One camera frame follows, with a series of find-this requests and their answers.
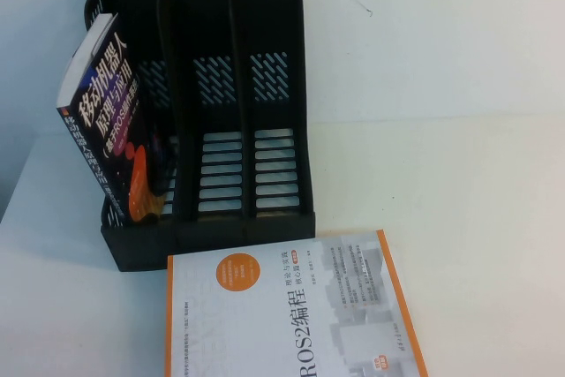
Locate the dark mobile robot book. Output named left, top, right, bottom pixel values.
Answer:
left=56, top=12, right=180, bottom=226

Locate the white orange-edged ROS2 book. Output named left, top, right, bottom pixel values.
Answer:
left=163, top=229, right=431, bottom=377

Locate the black plastic book stand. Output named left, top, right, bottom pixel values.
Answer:
left=82, top=0, right=319, bottom=273

